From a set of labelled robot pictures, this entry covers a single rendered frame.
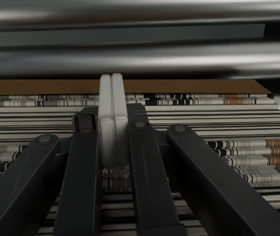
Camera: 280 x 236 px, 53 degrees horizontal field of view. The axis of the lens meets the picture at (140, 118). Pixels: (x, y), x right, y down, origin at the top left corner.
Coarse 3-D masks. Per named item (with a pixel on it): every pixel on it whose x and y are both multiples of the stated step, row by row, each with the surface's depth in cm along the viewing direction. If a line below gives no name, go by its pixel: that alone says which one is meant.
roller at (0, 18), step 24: (0, 0) 26; (24, 0) 27; (48, 0) 27; (72, 0) 27; (96, 0) 27; (120, 0) 27; (144, 0) 27; (168, 0) 28; (192, 0) 28; (216, 0) 28; (240, 0) 28; (264, 0) 28; (0, 24) 28; (24, 24) 28; (48, 24) 28; (72, 24) 28; (96, 24) 29; (120, 24) 29; (144, 24) 29; (168, 24) 30; (192, 24) 30; (216, 24) 30; (240, 24) 31
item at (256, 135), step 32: (0, 96) 26; (32, 96) 26; (64, 96) 26; (96, 96) 26; (128, 96) 27; (160, 96) 27; (192, 96) 27; (224, 96) 27; (256, 96) 28; (0, 128) 21; (32, 128) 21; (64, 128) 22; (160, 128) 22; (192, 128) 22; (224, 128) 22; (256, 128) 22; (0, 160) 18; (224, 160) 18; (256, 160) 18; (128, 192) 15; (128, 224) 12; (192, 224) 13
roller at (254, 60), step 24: (0, 48) 30; (24, 48) 30; (48, 48) 30; (72, 48) 30; (96, 48) 30; (120, 48) 30; (144, 48) 30; (168, 48) 31; (192, 48) 31; (216, 48) 31; (240, 48) 31; (264, 48) 31; (0, 72) 29; (24, 72) 29; (48, 72) 30; (72, 72) 30; (96, 72) 30; (120, 72) 30; (144, 72) 31; (168, 72) 31; (192, 72) 31; (216, 72) 31; (240, 72) 32; (264, 72) 32
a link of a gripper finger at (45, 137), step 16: (32, 144) 13; (48, 144) 13; (16, 160) 12; (32, 160) 12; (48, 160) 12; (0, 176) 11; (16, 176) 11; (32, 176) 11; (0, 192) 10; (16, 192) 10; (32, 192) 11; (48, 192) 13; (0, 208) 9; (16, 208) 10; (32, 208) 11; (48, 208) 12; (0, 224) 9; (16, 224) 10; (32, 224) 11
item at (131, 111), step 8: (128, 104) 17; (136, 104) 17; (128, 112) 16; (136, 112) 16; (144, 112) 16; (128, 120) 15; (136, 120) 15; (144, 120) 15; (160, 136) 14; (160, 144) 13; (168, 144) 13; (128, 152) 15; (160, 152) 13; (168, 152) 13; (176, 152) 13; (168, 160) 14; (176, 160) 13; (168, 168) 14; (176, 168) 14; (184, 168) 14
